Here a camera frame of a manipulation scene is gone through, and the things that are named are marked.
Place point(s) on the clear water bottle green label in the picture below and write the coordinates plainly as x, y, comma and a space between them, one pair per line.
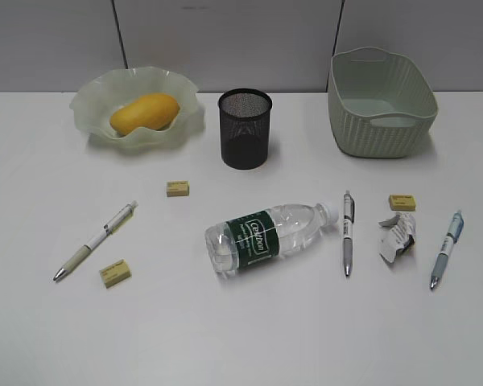
277, 231

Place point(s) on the yellow mango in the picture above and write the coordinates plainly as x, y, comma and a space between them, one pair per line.
153, 111

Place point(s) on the waste paper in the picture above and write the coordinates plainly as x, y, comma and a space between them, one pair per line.
399, 235

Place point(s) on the blue grip white pen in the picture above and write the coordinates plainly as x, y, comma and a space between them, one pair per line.
451, 238

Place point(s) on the yellow eraser centre left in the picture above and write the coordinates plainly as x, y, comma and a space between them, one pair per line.
177, 188

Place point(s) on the black mesh pen holder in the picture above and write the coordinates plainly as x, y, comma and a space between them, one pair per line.
244, 127

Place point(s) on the grey grip white pen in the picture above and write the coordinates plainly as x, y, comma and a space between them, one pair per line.
347, 237

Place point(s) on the beige grip white pen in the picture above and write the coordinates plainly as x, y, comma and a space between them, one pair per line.
86, 249

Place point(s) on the yellow eraser front left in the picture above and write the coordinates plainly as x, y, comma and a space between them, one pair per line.
115, 273

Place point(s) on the yellow eraser near basket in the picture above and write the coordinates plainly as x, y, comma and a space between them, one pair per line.
402, 202

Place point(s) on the pale green woven basket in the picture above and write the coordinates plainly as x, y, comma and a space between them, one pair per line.
379, 103

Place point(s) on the pale green wavy glass plate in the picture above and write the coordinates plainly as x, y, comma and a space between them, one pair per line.
98, 100

